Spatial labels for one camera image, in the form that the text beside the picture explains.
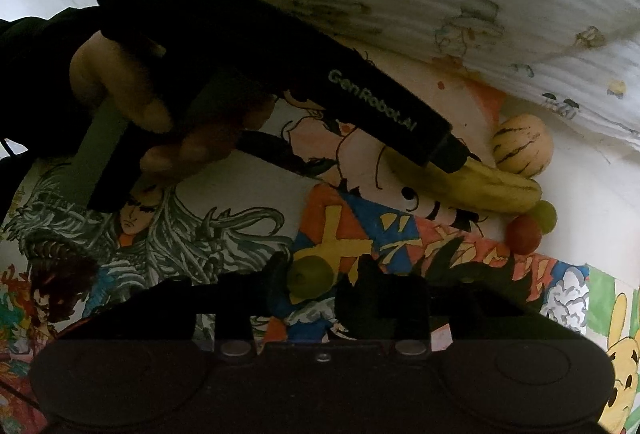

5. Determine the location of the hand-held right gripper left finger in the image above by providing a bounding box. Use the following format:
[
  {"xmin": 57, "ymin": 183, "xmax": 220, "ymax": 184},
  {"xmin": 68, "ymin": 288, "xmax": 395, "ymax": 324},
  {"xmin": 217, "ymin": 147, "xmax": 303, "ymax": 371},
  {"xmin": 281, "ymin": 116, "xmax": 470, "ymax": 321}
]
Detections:
[{"xmin": 65, "ymin": 251, "xmax": 296, "ymax": 357}]

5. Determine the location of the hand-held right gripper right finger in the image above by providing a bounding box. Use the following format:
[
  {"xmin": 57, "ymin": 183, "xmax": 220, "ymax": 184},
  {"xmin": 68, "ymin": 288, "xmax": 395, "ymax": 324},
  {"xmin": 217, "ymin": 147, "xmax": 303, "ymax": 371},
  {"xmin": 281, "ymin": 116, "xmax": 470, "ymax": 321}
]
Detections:
[{"xmin": 335, "ymin": 254, "xmax": 576, "ymax": 357}]

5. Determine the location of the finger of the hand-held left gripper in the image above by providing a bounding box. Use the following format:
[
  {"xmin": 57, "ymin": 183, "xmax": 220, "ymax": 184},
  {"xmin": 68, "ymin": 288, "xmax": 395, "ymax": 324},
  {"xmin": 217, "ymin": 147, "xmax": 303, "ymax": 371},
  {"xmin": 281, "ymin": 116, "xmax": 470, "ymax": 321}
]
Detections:
[{"xmin": 427, "ymin": 134, "xmax": 483, "ymax": 175}]

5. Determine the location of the green round fruit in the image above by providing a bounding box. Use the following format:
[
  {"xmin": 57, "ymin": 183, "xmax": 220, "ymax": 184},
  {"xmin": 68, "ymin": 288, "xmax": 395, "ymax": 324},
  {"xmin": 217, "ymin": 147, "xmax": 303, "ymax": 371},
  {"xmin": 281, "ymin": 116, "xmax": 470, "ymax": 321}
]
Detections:
[
  {"xmin": 287, "ymin": 255, "xmax": 335, "ymax": 302},
  {"xmin": 527, "ymin": 200, "xmax": 557, "ymax": 235}
]

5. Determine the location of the yellow banana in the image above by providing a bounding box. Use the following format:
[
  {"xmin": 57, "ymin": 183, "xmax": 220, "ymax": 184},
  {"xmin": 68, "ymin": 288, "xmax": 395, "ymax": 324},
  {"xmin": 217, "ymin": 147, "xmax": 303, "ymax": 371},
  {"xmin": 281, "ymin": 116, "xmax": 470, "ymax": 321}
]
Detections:
[{"xmin": 380, "ymin": 146, "xmax": 543, "ymax": 215}]

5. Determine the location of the striped pepino melon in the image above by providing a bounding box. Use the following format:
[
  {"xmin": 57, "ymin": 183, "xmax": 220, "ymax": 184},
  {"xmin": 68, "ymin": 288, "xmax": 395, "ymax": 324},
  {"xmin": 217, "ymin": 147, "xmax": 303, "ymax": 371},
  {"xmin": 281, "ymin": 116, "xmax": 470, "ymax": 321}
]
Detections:
[{"xmin": 490, "ymin": 114, "xmax": 553, "ymax": 177}]

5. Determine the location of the red round fruit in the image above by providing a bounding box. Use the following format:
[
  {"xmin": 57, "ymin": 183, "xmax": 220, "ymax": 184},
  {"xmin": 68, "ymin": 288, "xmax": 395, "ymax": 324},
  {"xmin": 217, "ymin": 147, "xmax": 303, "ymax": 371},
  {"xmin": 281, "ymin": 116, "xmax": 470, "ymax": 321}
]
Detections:
[{"xmin": 505, "ymin": 214, "xmax": 542, "ymax": 255}]

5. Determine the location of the person's left forearm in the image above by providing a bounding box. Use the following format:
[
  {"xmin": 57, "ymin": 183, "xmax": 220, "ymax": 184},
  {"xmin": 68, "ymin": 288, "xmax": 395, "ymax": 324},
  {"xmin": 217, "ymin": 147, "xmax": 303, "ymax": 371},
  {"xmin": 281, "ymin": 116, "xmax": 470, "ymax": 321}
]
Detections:
[{"xmin": 0, "ymin": 6, "xmax": 106, "ymax": 225}]

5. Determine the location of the person's left hand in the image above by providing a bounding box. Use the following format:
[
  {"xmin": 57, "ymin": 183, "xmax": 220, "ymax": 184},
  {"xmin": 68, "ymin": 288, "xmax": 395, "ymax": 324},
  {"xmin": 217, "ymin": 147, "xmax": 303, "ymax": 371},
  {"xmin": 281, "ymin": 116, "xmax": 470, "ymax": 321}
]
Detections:
[{"xmin": 69, "ymin": 33, "xmax": 276, "ymax": 174}]

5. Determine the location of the silver-haired figure drawing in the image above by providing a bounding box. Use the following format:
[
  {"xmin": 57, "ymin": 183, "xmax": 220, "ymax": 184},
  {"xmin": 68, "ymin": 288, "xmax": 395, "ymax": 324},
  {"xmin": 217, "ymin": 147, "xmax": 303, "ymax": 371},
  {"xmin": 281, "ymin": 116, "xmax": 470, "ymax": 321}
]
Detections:
[{"xmin": 0, "ymin": 149, "xmax": 301, "ymax": 345}]

